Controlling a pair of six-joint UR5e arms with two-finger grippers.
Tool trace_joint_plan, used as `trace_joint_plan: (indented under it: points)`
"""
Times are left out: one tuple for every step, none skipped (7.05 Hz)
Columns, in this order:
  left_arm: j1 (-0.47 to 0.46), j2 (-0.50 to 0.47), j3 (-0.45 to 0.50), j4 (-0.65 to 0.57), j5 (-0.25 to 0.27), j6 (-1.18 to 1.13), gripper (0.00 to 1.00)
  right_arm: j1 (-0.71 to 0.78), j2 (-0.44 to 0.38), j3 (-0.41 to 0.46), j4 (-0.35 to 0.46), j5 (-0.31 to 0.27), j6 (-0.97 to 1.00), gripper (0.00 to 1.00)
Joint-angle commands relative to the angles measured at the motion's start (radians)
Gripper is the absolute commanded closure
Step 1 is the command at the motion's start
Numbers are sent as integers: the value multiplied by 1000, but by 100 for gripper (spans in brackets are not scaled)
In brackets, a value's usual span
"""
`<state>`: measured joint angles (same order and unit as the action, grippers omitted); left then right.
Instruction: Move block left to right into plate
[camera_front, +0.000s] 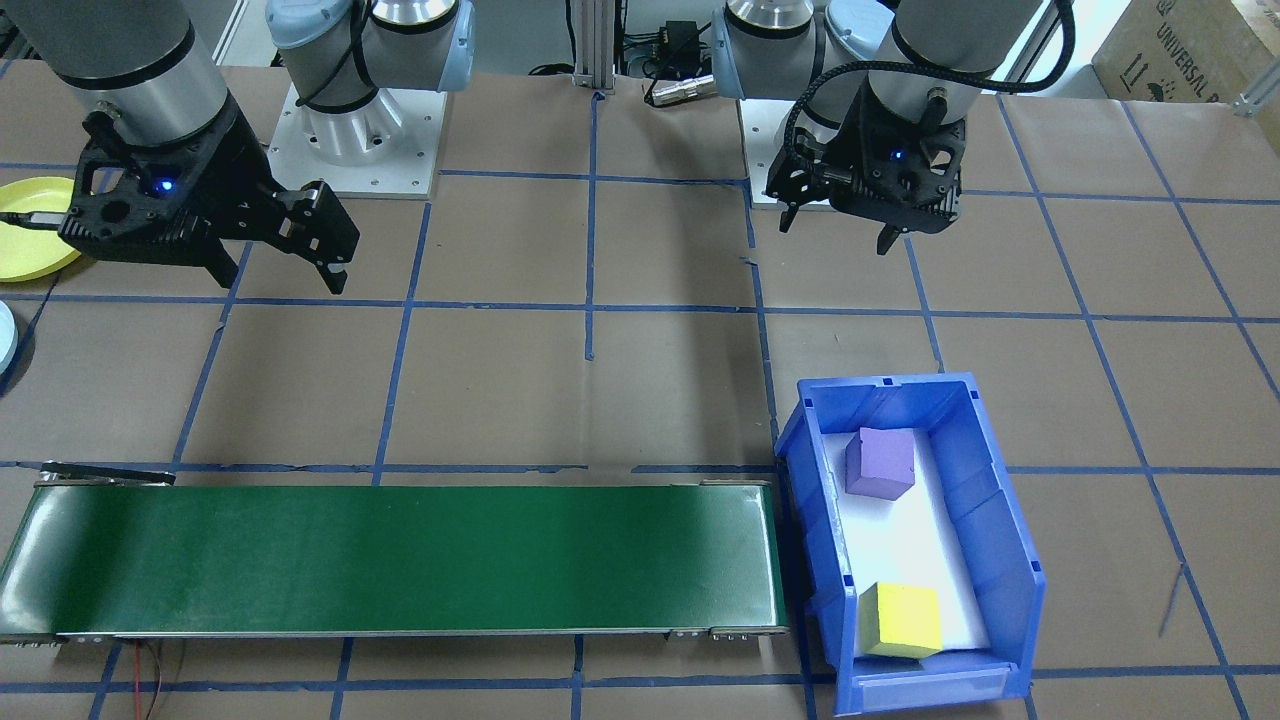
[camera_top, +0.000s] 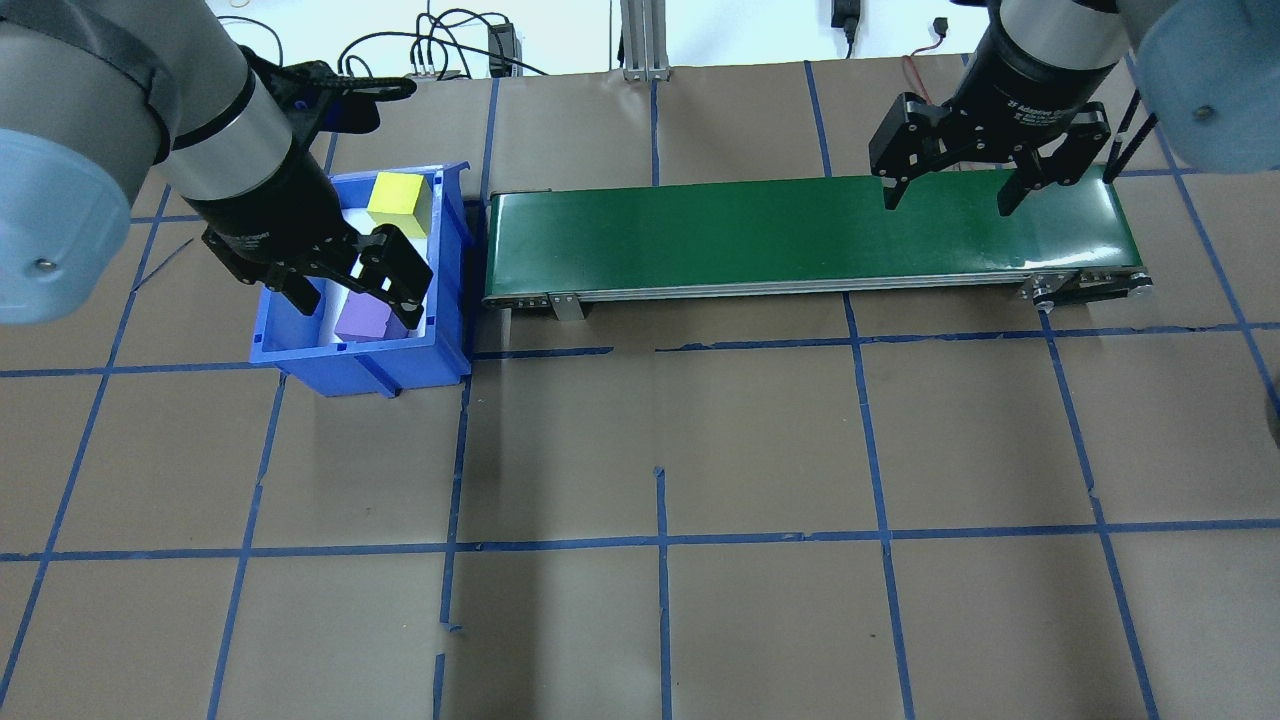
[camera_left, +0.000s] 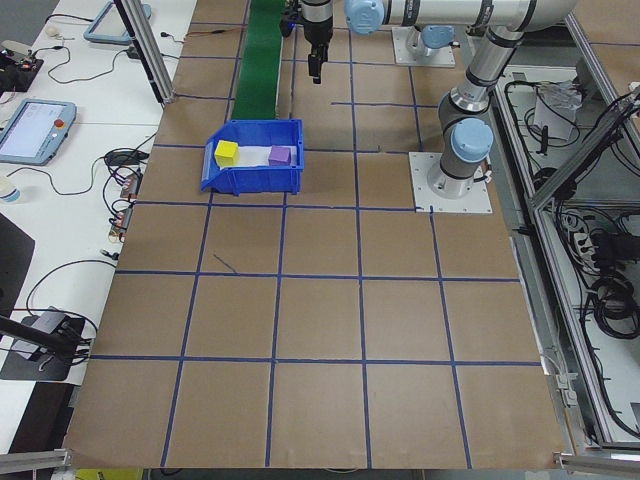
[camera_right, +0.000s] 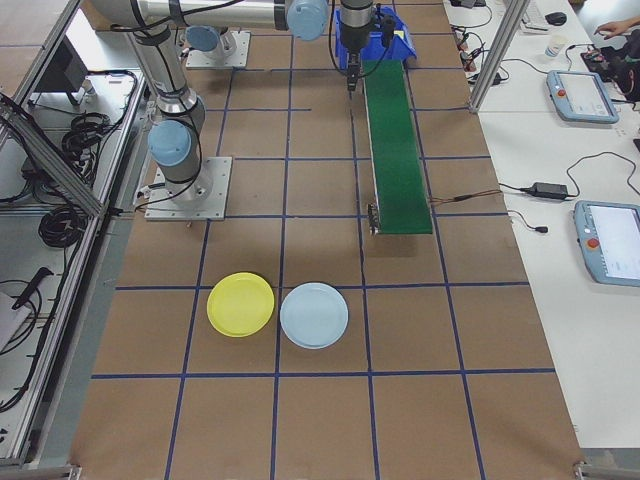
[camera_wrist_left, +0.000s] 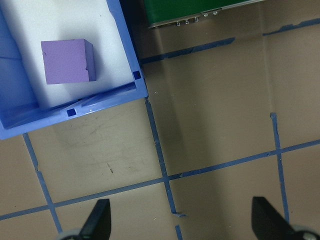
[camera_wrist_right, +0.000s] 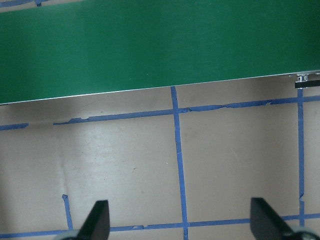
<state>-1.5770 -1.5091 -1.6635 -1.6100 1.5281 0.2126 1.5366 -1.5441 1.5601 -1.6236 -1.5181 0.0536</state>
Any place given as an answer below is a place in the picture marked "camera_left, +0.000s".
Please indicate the white bin liner sheet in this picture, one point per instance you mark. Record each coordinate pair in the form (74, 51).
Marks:
(252, 156)

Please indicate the black stand base plate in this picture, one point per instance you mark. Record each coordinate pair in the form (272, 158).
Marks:
(50, 370)

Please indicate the aluminium profile bar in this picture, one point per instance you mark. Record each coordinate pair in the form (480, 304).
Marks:
(35, 459)
(600, 462)

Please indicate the aluminium profile post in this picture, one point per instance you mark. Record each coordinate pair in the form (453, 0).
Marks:
(150, 55)

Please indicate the small grey camera box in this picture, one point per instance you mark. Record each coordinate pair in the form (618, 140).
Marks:
(50, 320)

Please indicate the yellow cube block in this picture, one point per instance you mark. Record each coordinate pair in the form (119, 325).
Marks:
(226, 152)

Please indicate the white power strip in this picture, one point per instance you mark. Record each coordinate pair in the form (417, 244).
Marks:
(582, 240)

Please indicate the purple cube block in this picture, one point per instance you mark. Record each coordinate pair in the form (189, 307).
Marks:
(280, 156)

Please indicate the small white round object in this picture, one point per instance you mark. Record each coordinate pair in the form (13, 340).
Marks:
(51, 31)

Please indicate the white box in frame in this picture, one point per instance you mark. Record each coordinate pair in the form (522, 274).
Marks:
(552, 117)

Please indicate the yellow object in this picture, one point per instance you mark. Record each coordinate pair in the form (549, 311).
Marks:
(107, 474)

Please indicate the black power brick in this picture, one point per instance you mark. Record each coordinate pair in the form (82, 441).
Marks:
(610, 247)

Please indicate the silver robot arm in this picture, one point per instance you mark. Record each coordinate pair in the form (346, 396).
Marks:
(500, 15)
(434, 39)

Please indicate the black stand pole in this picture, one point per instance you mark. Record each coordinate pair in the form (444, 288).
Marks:
(30, 332)

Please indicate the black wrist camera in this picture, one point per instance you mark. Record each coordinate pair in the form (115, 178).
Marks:
(289, 22)

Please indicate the light blue teach pendant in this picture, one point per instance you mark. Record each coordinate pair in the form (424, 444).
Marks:
(107, 25)
(30, 127)

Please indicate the small circuit board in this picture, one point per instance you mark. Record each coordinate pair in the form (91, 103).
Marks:
(132, 186)
(121, 222)

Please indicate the black power adapter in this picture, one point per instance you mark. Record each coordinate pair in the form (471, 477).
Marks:
(125, 158)
(135, 53)

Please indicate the black flat panel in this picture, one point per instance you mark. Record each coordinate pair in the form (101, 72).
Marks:
(12, 260)

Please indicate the small metal bracket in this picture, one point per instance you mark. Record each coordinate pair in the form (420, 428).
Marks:
(562, 387)

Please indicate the metal V-shaped frame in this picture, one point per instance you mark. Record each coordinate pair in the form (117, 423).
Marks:
(582, 157)

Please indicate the green belt conveyor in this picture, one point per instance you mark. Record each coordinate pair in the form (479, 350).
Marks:
(257, 65)

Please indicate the black electronics device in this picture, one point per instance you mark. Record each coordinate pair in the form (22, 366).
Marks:
(20, 70)

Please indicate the blue plastic storage bin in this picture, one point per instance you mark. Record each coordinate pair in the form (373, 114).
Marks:
(260, 182)

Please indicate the white square base plate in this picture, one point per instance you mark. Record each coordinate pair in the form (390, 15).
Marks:
(400, 50)
(470, 202)

